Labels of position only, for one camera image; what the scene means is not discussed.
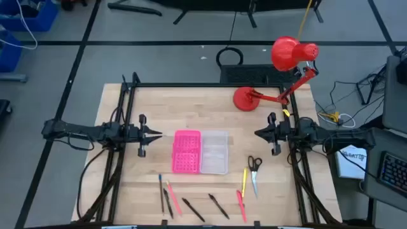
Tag tangled black floor cables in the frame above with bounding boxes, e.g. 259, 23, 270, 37
313, 63, 387, 128

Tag large blue plastic bin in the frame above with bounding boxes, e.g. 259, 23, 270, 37
0, 0, 60, 32

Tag black pen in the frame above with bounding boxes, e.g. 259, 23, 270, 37
181, 197, 206, 223
208, 193, 230, 220
162, 188, 174, 219

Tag grey keyboard desk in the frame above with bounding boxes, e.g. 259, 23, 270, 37
362, 127, 407, 213

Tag red desk lamp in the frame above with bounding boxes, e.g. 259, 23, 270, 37
232, 36, 320, 113

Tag black perforated mat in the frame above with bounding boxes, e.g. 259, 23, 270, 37
219, 64, 301, 85

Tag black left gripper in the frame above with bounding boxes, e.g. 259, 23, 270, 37
122, 113, 163, 158

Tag short white cable loop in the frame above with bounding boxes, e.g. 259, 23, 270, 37
336, 113, 356, 129

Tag black desk device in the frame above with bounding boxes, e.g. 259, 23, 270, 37
396, 47, 407, 85

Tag white printed box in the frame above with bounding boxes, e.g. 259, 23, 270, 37
335, 144, 368, 181

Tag coiled black cable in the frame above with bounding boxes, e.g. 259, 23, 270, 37
216, 11, 244, 68

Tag black handled scissors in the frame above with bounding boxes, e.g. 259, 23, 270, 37
247, 155, 263, 198

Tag grey floor bar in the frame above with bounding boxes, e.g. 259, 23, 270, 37
0, 73, 29, 83

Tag grey side desk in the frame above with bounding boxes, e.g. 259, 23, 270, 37
381, 55, 407, 134

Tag thin pink pencil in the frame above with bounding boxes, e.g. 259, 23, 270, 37
165, 180, 183, 216

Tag pink highlighter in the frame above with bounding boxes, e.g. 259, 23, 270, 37
235, 190, 248, 223

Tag yellow cable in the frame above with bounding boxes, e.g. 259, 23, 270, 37
297, 0, 314, 41

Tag clear plastic box tray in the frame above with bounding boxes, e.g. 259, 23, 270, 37
199, 129, 230, 176

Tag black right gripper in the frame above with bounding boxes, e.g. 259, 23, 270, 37
254, 111, 292, 156

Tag black chair base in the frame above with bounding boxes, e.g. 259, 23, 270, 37
0, 99, 13, 125

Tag black stand with legs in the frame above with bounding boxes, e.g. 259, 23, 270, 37
149, 0, 325, 29

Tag small blue plastic bin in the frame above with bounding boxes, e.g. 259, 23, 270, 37
0, 30, 23, 73

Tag pink perforated box lid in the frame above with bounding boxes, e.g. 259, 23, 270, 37
171, 129, 202, 174

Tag yellow plug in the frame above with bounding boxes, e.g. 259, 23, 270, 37
319, 111, 341, 123

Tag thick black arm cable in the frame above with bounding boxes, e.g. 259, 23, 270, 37
76, 146, 111, 220

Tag long white cable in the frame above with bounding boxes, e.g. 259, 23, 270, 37
0, 0, 38, 51

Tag backlit black keyboard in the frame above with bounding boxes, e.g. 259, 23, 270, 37
378, 151, 407, 195

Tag yellow highlighter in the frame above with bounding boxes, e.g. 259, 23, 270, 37
241, 167, 248, 198

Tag brown wooden pencil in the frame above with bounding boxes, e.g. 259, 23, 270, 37
158, 173, 165, 214

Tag black floor bar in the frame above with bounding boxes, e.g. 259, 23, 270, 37
107, 2, 163, 17

